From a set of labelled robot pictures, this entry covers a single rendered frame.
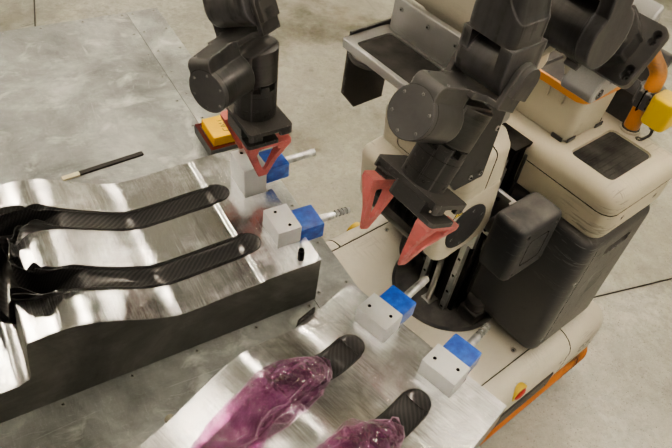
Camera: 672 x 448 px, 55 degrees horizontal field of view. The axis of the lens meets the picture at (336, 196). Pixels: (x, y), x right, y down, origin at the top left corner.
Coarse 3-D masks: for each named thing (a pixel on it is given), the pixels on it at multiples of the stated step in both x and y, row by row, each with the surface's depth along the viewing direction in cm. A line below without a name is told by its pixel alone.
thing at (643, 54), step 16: (640, 16) 81; (640, 32) 80; (656, 32) 80; (624, 48) 78; (640, 48) 80; (656, 48) 79; (608, 64) 81; (624, 64) 81; (640, 64) 80; (608, 80) 83; (624, 80) 81
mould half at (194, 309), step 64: (0, 192) 85; (64, 192) 89; (128, 192) 95; (64, 256) 79; (128, 256) 85; (256, 256) 88; (64, 320) 72; (128, 320) 76; (192, 320) 83; (256, 320) 91; (0, 384) 74; (64, 384) 78
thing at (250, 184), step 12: (240, 156) 95; (264, 156) 97; (288, 156) 99; (300, 156) 100; (312, 156) 101; (240, 168) 94; (252, 168) 93; (276, 168) 96; (288, 168) 97; (240, 180) 95; (252, 180) 95; (264, 180) 96; (252, 192) 96
